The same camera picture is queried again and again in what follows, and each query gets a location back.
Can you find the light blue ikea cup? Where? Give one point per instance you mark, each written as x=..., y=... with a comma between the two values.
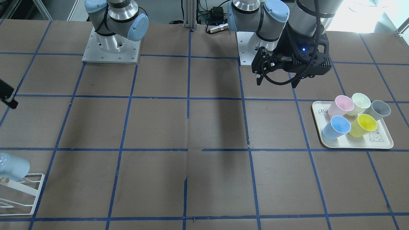
x=13, y=167

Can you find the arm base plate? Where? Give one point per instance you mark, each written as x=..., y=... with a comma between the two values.
x=247, y=43
x=111, y=50

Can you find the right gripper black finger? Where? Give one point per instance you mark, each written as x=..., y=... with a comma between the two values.
x=6, y=92

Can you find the pale green plastic cup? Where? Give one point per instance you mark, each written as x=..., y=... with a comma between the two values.
x=361, y=103

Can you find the grey plastic cup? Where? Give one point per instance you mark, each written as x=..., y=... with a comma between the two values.
x=378, y=110

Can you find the white wire cup rack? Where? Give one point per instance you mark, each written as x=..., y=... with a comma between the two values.
x=20, y=198

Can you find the silver cylindrical connector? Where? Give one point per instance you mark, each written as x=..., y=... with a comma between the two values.
x=218, y=28

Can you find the black wrist camera, left arm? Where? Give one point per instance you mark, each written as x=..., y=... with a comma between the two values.
x=296, y=66

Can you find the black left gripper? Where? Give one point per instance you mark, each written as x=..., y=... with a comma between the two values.
x=288, y=42

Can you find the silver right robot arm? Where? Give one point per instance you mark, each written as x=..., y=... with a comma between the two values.
x=47, y=57

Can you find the pink plastic cup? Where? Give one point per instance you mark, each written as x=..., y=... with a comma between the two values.
x=340, y=106

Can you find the bright blue plastic cup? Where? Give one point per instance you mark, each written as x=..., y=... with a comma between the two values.
x=336, y=127

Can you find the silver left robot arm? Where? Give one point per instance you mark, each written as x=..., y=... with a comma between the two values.
x=269, y=18

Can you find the yellow plastic cup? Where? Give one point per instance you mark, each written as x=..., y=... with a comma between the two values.
x=363, y=124

